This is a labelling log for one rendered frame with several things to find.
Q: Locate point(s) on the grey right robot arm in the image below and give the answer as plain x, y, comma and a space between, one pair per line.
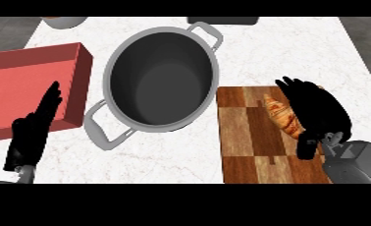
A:
343, 160

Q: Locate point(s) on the dark grey flat appliance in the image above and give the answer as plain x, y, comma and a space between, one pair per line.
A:
222, 20

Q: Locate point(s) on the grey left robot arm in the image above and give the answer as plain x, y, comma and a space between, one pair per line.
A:
22, 175

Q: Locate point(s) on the wooden checkered cutting board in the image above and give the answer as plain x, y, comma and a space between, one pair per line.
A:
256, 135

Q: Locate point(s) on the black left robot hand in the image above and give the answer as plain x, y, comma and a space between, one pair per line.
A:
33, 128

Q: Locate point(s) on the golden brown croissant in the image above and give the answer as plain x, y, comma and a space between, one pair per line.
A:
282, 115

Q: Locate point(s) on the grey bowl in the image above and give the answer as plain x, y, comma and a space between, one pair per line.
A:
61, 22

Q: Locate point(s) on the red box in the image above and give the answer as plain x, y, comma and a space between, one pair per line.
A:
35, 89

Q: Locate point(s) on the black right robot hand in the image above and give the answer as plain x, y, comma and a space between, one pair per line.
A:
316, 112

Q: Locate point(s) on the grey metal pot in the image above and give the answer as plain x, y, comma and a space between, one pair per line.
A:
156, 82

